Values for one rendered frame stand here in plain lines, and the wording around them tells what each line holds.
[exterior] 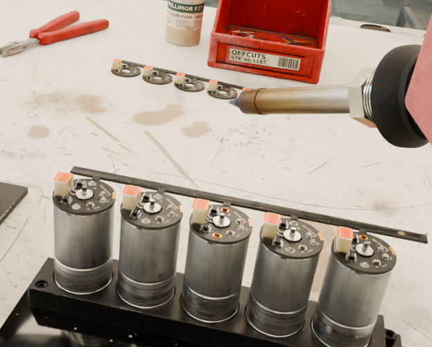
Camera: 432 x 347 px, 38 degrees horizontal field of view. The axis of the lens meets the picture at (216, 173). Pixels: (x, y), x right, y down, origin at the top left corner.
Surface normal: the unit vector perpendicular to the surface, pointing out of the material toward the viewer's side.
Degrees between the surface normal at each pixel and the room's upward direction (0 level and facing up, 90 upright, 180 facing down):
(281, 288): 90
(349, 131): 0
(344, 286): 90
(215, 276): 90
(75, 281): 90
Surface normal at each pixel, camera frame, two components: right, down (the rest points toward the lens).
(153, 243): 0.12, 0.52
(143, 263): -0.14, 0.49
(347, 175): 0.11, -0.85
